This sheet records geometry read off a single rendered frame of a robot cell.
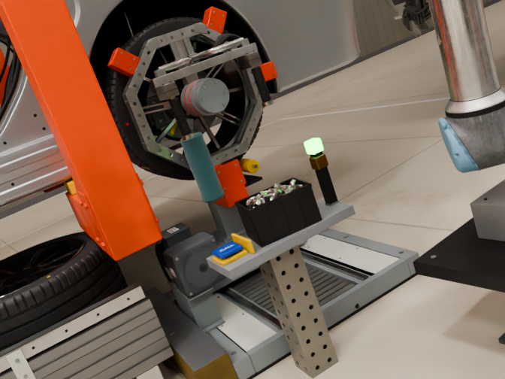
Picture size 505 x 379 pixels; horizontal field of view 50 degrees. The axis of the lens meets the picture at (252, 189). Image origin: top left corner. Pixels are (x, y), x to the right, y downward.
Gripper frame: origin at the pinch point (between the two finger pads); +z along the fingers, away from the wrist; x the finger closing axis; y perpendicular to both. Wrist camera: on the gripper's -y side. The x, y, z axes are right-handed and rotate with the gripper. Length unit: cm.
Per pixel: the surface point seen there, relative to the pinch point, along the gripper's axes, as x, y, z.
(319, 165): -66, 36, -13
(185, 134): -92, -9, -15
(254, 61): -55, -19, -17
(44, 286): -157, 10, -12
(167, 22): -71, -56, -29
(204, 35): -62, -46, -22
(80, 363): -160, 32, 2
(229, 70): -58, -52, 3
